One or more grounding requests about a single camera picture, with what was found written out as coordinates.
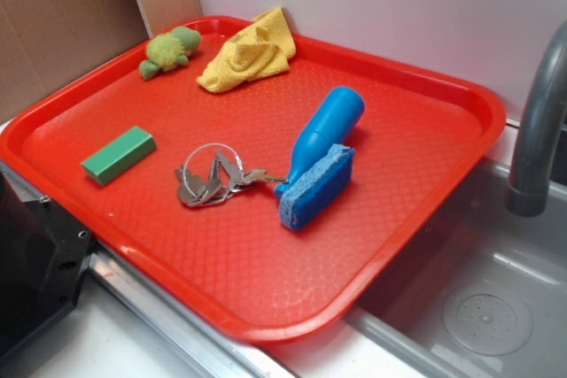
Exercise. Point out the grey faucet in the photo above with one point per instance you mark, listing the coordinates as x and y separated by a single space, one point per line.
539 156

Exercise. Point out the red plastic tray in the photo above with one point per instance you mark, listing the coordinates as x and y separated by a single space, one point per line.
235 264

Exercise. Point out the blue plastic bottle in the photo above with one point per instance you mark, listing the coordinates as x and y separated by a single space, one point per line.
331 124

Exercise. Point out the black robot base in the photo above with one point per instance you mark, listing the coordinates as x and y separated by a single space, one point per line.
45 252

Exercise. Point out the yellow microfiber cloth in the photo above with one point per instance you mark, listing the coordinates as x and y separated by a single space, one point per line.
262 49

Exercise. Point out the brown cardboard panel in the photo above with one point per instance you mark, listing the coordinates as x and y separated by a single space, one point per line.
46 44

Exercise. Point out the grey sink basin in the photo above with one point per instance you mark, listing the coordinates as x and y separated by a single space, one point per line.
478 291

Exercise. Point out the silver keys on ring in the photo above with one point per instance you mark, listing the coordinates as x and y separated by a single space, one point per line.
227 176

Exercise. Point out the green plush turtle toy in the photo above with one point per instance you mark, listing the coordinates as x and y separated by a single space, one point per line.
167 51

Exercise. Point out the blue sponge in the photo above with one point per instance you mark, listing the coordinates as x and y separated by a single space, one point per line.
317 188

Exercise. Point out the green rectangular block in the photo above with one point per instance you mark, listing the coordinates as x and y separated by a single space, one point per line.
119 155

